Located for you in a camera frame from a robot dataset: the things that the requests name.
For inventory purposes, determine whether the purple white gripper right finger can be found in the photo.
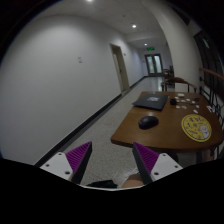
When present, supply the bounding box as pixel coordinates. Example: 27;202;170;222
132;142;182;185

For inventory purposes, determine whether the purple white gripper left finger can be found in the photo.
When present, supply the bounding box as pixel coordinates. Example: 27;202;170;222
41;142;92;184

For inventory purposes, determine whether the black computer mouse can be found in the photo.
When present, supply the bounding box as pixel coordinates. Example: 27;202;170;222
138;116;159;130

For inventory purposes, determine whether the black mouse pad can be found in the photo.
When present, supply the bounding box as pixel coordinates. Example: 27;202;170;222
133;94;168;111

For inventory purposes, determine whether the wooden table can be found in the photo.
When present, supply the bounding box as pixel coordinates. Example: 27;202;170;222
111;92;223;153

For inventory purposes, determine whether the round yellow sticker mat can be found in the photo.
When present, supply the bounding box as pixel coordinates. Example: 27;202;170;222
181;114;212;143

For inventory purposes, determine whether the small black object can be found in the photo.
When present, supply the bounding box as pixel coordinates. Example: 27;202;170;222
170;98;177;105

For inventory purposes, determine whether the wooden chair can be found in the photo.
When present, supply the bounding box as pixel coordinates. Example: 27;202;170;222
161;77;197;93

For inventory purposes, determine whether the glass double exit door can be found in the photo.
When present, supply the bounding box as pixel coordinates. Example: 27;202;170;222
145;54;163;76

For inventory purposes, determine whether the wooden handrail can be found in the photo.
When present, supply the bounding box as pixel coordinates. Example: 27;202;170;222
199;68;224;81

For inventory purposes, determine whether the green exit sign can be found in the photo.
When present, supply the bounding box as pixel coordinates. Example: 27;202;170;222
147;47;155;51

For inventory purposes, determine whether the beige door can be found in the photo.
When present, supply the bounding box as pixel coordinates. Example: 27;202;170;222
111;44;130;92

